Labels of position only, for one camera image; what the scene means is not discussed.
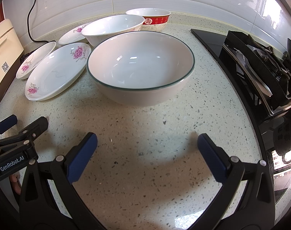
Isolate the small floral white plate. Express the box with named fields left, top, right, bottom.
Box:
left=16, top=41, right=56, bottom=80

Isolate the large floral white plate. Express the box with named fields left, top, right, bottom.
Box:
left=25, top=43, right=91, bottom=101

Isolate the large green-rimmed white bowl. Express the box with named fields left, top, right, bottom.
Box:
left=87, top=31, right=195, bottom=107

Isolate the plain white bowl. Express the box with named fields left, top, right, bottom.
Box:
left=81, top=15, right=145, bottom=47

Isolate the red and white bowl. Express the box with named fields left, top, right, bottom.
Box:
left=125, top=8, right=171, bottom=32

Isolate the person's left hand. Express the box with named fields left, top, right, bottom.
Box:
left=9, top=174, right=21, bottom=195

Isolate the cream rice cooker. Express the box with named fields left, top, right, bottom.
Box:
left=0, top=19, right=24, bottom=102

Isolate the black gas stove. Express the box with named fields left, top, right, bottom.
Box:
left=191, top=29, right=291, bottom=220

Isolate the black power cable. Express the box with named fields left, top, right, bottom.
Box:
left=27, top=0, right=57, bottom=43

